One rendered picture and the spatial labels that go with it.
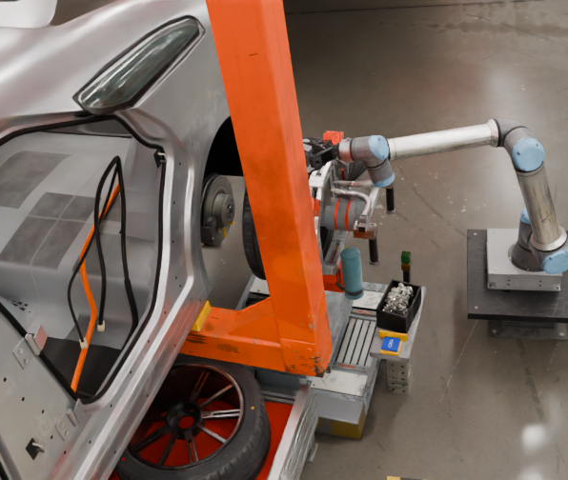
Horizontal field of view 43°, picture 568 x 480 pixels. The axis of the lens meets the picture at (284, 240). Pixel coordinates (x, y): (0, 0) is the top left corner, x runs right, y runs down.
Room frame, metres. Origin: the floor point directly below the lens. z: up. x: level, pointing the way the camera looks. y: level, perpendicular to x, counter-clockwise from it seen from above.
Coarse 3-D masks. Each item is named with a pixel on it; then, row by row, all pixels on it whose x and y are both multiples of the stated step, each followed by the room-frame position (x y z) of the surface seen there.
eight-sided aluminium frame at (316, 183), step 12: (324, 168) 2.41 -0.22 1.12; (336, 168) 2.66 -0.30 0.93; (348, 168) 2.64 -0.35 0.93; (312, 180) 2.34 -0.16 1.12; (324, 180) 2.33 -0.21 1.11; (312, 192) 2.31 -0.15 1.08; (336, 240) 2.52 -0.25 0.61; (336, 252) 2.43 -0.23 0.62; (324, 264) 2.37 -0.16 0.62; (336, 264) 2.36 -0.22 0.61
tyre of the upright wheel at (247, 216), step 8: (304, 136) 2.65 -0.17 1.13; (304, 152) 2.46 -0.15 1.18; (248, 200) 2.34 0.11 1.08; (248, 208) 2.31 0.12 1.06; (248, 216) 2.29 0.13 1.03; (248, 224) 2.28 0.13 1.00; (248, 232) 2.27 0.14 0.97; (248, 240) 2.26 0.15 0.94; (256, 240) 2.24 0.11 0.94; (328, 240) 2.54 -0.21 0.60; (248, 248) 2.25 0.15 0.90; (256, 248) 2.24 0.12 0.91; (328, 248) 2.52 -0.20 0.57; (248, 256) 2.25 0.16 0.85; (256, 256) 2.24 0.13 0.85; (248, 264) 2.27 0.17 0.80; (256, 264) 2.24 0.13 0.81; (256, 272) 2.26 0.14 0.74; (264, 272) 2.24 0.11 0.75
